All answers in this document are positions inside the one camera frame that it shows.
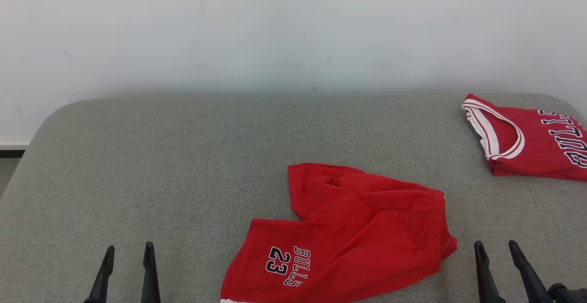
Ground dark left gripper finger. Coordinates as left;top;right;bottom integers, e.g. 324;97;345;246
84;245;115;303
141;242;161;303

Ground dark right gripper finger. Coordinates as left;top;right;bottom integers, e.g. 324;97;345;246
474;241;505;303
508;240;553;303

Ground red and white basketball jersey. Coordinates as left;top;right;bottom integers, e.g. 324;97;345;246
461;93;587;182

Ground red and white basketball shorts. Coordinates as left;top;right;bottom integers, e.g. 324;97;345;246
220;162;458;303

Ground black and white skirting strip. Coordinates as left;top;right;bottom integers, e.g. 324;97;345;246
0;140;31;158

